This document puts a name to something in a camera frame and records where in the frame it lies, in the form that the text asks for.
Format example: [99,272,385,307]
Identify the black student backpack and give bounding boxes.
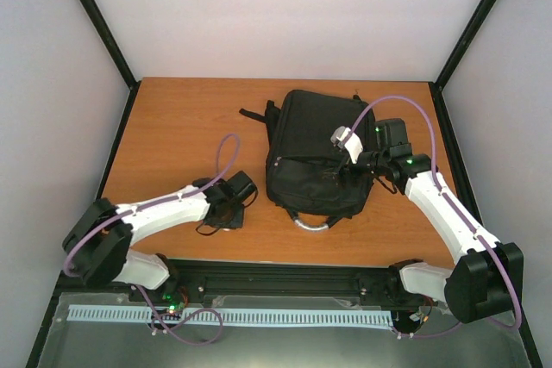
[239,90,375,232]

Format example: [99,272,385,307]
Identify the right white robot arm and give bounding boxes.
[331,119,524,329]

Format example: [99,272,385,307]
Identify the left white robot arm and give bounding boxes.
[62,171,258,302]

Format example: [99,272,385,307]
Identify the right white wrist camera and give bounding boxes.
[330,126,364,165]

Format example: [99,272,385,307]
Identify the black aluminium frame rail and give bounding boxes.
[55,255,517,313]

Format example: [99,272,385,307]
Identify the light blue cable duct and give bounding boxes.
[66,304,393,330]

